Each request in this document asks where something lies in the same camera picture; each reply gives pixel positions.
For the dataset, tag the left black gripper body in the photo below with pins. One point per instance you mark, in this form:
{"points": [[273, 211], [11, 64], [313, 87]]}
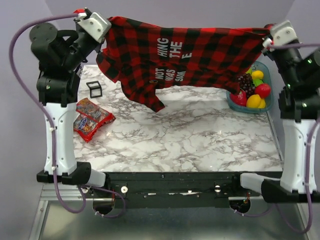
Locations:
{"points": [[79, 47]]}

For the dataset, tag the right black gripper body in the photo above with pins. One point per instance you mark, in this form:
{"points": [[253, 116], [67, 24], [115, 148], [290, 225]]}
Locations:
{"points": [[286, 60]]}

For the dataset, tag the black square frame brooch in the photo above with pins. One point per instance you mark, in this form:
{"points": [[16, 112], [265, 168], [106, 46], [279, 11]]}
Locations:
{"points": [[95, 89]]}

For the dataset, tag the red black plaid shirt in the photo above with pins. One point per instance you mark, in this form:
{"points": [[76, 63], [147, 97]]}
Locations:
{"points": [[137, 52]]}

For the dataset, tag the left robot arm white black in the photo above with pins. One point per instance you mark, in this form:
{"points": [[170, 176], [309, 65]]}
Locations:
{"points": [[60, 54]]}

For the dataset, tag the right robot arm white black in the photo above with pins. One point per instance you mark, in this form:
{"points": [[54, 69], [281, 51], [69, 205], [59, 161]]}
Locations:
{"points": [[299, 105]]}

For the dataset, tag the teal plastic fruit bin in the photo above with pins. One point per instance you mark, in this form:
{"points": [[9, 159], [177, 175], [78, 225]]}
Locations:
{"points": [[269, 100]]}

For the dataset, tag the red toy apple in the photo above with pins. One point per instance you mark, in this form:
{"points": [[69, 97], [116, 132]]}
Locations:
{"points": [[263, 90]]}

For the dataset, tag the yellow toy lemon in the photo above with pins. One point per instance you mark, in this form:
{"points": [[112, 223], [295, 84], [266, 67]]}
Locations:
{"points": [[257, 74], [254, 101]]}

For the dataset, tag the dark purple toy grapes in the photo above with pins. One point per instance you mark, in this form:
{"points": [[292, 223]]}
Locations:
{"points": [[246, 84]]}

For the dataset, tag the front yellow toy lemon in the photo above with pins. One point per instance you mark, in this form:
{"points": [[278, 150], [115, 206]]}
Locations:
{"points": [[254, 101]]}

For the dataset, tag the red toy dragon fruit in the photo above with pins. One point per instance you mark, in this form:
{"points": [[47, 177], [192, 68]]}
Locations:
{"points": [[239, 99]]}

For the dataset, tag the red snack bag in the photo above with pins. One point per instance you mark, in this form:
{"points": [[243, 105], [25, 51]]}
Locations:
{"points": [[89, 117]]}

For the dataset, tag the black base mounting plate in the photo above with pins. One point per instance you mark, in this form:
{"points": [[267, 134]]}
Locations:
{"points": [[178, 189]]}

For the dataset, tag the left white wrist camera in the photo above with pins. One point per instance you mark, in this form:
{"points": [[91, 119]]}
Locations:
{"points": [[94, 24]]}

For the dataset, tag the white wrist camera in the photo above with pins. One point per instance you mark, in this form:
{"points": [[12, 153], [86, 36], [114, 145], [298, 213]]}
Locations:
{"points": [[281, 35], [94, 24]]}

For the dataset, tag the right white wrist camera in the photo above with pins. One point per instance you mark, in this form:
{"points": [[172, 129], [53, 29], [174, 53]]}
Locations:
{"points": [[281, 35]]}

